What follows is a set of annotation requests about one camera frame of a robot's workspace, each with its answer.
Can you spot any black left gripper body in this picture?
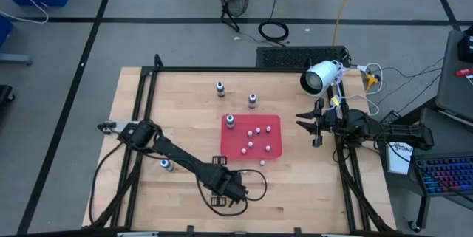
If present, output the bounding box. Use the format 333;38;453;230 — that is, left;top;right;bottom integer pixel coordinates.
205;154;249;208

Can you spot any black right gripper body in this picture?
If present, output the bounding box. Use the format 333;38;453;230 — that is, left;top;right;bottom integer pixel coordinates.
312;97;338;148

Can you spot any white desk lamp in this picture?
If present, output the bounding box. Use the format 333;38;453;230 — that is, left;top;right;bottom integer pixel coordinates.
299;60;343;98

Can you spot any red plastic tray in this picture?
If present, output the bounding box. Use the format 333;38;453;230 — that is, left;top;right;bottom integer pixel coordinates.
220;114;283;161

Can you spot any black perforated computer case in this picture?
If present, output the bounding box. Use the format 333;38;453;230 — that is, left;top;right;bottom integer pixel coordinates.
255;45;352;69

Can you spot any yellow power plug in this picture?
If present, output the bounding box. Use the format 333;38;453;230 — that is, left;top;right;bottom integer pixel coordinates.
364;73;381;87

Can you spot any white box with writing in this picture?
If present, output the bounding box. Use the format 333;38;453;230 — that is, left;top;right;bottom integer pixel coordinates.
385;140;415;176

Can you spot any grey rolling cart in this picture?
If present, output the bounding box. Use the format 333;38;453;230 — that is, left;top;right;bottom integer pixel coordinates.
380;106;473;234

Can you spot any backlit black keyboard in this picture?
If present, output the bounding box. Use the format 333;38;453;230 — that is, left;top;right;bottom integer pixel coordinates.
412;153;473;198

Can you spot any dark grey desk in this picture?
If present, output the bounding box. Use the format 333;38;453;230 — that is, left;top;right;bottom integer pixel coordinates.
435;29;473;124

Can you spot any black box device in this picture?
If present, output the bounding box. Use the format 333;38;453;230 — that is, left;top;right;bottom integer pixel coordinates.
457;24;473;63

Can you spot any black caster base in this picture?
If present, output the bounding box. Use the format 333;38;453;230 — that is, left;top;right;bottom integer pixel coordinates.
0;84;16;108

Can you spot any grey cart base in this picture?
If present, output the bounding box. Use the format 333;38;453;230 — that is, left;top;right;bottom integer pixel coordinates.
0;53;33;66

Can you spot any white lamp cable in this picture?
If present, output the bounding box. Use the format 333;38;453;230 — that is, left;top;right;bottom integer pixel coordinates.
324;59;384;117

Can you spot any coiled black cable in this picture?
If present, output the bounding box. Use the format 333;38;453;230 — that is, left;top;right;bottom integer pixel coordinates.
257;0;290;43

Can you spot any black metal table frame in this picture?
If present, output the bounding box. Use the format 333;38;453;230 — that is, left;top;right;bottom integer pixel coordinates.
81;54;398;237

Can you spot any thick yellow cable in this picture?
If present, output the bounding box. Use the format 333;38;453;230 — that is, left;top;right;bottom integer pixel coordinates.
331;0;360;47

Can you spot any black arm base cable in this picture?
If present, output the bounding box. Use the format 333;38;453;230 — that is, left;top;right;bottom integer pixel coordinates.
87;141;125;227

